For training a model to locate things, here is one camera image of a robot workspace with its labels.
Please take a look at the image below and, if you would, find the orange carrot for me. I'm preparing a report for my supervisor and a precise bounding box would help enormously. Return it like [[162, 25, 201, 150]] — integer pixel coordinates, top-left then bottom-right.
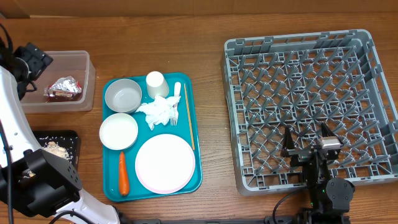
[[119, 151, 130, 196]]

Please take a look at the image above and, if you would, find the teal serving tray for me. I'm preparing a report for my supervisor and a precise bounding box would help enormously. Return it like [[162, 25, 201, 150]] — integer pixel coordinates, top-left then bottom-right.
[[103, 72, 203, 202]]

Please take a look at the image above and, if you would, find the white plastic fork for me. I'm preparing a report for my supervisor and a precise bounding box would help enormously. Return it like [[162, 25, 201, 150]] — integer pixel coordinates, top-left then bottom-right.
[[169, 82, 182, 127]]

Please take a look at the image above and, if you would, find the grey dishwasher rack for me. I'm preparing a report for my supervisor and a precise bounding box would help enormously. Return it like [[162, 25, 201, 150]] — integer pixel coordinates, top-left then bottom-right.
[[221, 29, 397, 196]]

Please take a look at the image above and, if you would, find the crumpled white napkin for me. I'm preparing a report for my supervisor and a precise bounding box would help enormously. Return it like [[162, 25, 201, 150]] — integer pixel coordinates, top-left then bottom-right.
[[136, 96, 180, 131]]

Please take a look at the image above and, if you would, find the grey bowl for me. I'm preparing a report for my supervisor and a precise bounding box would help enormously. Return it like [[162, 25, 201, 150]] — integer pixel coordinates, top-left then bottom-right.
[[104, 78, 142, 113]]

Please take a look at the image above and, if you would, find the white paper cup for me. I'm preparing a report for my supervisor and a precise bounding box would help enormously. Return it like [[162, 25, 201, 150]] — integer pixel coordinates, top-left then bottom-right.
[[146, 71, 169, 99]]

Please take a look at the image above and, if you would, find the foil wrapper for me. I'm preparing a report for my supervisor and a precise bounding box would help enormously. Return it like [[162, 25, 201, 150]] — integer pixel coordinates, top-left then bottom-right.
[[44, 76, 83, 101]]

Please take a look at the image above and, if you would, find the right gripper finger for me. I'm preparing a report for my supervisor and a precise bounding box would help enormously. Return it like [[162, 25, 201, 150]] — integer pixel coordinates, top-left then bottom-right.
[[320, 123, 343, 146], [282, 125, 295, 150]]

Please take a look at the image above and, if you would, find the black waste tray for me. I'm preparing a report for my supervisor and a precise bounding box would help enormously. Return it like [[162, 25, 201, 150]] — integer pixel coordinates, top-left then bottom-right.
[[33, 130, 80, 167]]

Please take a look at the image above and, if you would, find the wooden chopstick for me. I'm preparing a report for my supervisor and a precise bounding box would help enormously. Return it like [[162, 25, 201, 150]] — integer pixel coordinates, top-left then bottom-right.
[[183, 84, 195, 151]]

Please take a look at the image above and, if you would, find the pink plate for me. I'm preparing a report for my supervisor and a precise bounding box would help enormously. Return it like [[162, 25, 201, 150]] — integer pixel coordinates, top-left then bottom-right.
[[135, 134, 195, 194]]

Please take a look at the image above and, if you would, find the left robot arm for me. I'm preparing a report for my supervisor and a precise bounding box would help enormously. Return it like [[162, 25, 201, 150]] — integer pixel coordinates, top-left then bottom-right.
[[1, 44, 120, 223]]

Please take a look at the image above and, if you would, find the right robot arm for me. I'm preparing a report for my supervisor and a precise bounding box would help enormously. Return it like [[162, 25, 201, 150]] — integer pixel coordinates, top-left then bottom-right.
[[280, 123, 355, 224]]

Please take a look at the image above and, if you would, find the rice and peanut pile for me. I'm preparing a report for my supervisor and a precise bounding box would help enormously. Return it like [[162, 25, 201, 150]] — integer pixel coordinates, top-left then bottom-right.
[[44, 141, 73, 161]]

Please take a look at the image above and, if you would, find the white bowl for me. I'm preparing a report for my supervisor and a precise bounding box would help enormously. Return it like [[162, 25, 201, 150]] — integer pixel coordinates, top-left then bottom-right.
[[99, 113, 139, 151]]

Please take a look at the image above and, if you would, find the clear plastic bin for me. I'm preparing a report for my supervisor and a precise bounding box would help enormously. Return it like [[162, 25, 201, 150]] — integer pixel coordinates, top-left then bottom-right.
[[21, 50, 96, 114]]

